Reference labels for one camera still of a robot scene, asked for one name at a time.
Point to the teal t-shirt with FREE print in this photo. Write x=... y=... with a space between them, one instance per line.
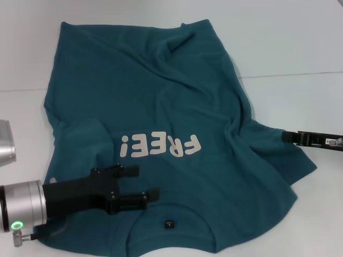
x=150 y=93

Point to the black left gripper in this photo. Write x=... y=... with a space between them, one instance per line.
x=77 y=194

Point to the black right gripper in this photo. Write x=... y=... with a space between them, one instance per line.
x=324 y=139

